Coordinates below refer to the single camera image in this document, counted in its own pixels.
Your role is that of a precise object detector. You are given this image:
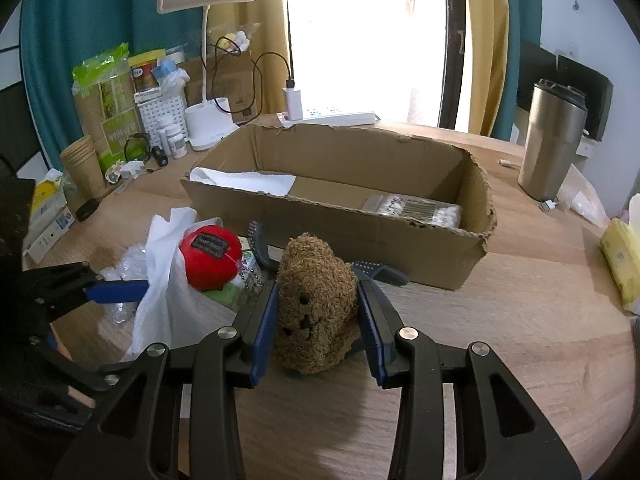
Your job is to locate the black door frame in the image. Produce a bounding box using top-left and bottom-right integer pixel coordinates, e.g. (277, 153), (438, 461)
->
(437, 0), (476, 131)

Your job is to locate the white carton box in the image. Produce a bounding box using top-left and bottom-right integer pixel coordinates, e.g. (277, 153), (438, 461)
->
(22, 205), (76, 265)

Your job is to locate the yellow tissue pack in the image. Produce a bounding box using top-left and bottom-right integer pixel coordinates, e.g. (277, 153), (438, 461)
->
(600, 194), (640, 316)

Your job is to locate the white charger plug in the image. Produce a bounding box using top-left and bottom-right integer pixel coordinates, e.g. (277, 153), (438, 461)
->
(283, 87), (304, 122)

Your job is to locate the white power strip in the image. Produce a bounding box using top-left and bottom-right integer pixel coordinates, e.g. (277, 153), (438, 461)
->
(276, 109), (378, 128)

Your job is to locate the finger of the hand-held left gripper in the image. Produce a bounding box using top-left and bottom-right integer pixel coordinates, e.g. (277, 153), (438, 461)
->
(30, 336), (122, 394)
(22, 262), (151, 317)

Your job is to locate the white plastic basket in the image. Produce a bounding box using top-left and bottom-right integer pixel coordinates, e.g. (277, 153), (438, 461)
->
(136, 91), (188, 148)

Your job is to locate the blue packet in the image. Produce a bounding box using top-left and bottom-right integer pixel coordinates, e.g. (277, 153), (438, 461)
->
(150, 57), (178, 83)

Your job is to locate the yellow carton box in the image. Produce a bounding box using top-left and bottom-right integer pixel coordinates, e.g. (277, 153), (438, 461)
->
(31, 170), (68, 221)

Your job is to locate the yellow duck toy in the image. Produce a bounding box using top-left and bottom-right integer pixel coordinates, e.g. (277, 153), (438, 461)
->
(220, 30), (251, 53)

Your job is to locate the yellow curtain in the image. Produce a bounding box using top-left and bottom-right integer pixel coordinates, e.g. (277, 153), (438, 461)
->
(204, 0), (291, 116)
(460, 0), (511, 138)

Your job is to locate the cardboard box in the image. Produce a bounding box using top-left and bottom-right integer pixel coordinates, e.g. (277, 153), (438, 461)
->
(180, 122), (498, 291)

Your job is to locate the white desk lamp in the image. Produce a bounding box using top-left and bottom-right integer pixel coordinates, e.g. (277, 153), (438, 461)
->
(156, 0), (265, 152)

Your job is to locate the crinkled clear plastic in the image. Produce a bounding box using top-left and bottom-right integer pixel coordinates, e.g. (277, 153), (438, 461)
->
(100, 242), (151, 323)

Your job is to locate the black computer monitor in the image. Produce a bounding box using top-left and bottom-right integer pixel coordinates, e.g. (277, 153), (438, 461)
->
(515, 40), (558, 111)
(555, 54), (615, 142)

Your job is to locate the green packet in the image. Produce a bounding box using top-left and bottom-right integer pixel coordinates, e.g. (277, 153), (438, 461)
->
(202, 252), (261, 311)

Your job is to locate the white plastic bag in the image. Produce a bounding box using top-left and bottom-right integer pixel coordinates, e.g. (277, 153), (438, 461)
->
(120, 206), (241, 361)

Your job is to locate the brown cardboard carton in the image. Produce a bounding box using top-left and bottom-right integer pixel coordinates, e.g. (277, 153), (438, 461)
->
(182, 50), (263, 126)

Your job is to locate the cotton swab pack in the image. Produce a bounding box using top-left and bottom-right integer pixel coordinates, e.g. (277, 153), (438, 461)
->
(361, 192), (463, 228)

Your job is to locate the white towel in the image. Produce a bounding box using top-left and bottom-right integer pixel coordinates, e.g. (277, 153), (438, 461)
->
(189, 166), (298, 197)

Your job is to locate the small black case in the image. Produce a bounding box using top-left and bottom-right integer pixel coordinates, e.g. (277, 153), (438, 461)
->
(75, 199), (102, 222)

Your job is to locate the steel tumbler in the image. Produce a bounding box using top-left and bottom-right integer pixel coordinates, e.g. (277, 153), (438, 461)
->
(517, 78), (588, 202)

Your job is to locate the yellow lid can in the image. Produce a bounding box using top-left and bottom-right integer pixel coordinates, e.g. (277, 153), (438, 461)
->
(129, 50), (167, 93)

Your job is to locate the stack of brown paper cups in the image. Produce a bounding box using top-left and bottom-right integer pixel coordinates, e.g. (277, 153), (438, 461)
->
(60, 134), (108, 201)

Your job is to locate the clear plastic bag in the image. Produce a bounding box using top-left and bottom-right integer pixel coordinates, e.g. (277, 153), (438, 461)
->
(557, 165), (611, 226)

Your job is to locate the black charging cable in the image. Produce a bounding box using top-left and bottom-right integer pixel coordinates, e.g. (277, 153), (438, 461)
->
(210, 35), (297, 118)

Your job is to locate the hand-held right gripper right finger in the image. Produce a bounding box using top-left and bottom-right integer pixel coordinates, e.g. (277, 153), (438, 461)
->
(356, 277), (583, 480)

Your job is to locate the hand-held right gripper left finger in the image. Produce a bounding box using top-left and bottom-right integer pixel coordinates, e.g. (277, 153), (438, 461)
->
(52, 275), (281, 480)

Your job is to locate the green paper cup package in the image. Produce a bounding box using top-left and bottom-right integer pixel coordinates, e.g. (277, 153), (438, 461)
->
(71, 42), (138, 176)

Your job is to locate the brown teddy bear plush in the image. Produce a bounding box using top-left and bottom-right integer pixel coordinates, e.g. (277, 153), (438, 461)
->
(272, 232), (361, 376)

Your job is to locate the teal curtain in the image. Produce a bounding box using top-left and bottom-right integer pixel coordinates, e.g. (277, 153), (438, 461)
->
(20, 0), (206, 171)
(502, 0), (543, 143)

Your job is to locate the red plush apple keychain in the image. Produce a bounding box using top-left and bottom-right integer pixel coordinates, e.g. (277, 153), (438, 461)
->
(179, 226), (266, 297)

